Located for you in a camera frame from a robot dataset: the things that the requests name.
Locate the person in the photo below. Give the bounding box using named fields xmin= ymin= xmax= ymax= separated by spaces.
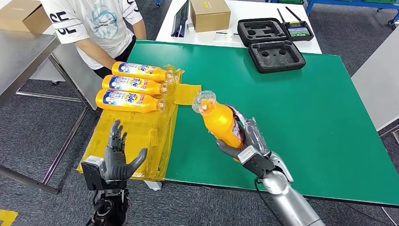
xmin=40 ymin=0 xmax=147 ymax=79

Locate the white table foot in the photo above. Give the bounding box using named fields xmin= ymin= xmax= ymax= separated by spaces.
xmin=144 ymin=181 xmax=163 ymax=191

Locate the black tablet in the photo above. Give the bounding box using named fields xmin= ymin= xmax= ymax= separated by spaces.
xmin=170 ymin=0 xmax=190 ymax=38

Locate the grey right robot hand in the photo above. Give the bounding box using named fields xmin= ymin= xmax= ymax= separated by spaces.
xmin=215 ymin=104 xmax=272 ymax=160

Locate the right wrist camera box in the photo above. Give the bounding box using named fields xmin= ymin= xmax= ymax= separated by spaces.
xmin=237 ymin=145 xmax=277 ymax=179

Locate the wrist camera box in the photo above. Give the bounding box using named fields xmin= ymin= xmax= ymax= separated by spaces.
xmin=81 ymin=156 xmax=107 ymax=192
xmin=237 ymin=145 xmax=277 ymax=179

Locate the orange detergent bottle clear cap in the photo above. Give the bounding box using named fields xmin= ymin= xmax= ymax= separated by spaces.
xmin=192 ymin=90 xmax=245 ymax=163
xmin=95 ymin=89 xmax=167 ymax=113
xmin=102 ymin=74 xmax=169 ymax=96
xmin=112 ymin=61 xmax=174 ymax=83

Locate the black remote controller with antennas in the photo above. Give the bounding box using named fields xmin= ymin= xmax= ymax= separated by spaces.
xmin=277 ymin=7 xmax=314 ymax=42

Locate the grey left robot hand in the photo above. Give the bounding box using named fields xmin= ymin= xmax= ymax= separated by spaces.
xmin=104 ymin=120 xmax=148 ymax=182

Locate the yellow floor tape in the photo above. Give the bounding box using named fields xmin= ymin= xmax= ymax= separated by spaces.
xmin=0 ymin=210 xmax=18 ymax=226

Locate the yellow taped cardboard sheet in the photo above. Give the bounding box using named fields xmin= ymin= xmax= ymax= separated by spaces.
xmin=76 ymin=65 xmax=202 ymax=182

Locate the plain brown cardboard box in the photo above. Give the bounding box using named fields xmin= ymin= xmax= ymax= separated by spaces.
xmin=0 ymin=0 xmax=52 ymax=34

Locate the cardboard box yellow sticker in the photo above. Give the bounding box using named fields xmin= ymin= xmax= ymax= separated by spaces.
xmin=190 ymin=0 xmax=231 ymax=33

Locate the steel table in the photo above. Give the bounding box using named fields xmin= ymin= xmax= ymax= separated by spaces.
xmin=0 ymin=29 xmax=91 ymax=194

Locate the black foam-lined open case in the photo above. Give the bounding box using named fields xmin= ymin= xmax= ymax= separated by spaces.
xmin=237 ymin=17 xmax=306 ymax=74

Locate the light grey table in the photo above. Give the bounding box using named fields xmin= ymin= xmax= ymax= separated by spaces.
xmin=351 ymin=28 xmax=399 ymax=132

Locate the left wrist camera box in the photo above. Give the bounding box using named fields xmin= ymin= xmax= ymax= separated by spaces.
xmin=81 ymin=156 xmax=107 ymax=192

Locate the blue metal rack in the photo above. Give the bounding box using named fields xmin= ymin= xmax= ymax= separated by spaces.
xmin=304 ymin=0 xmax=399 ymax=29

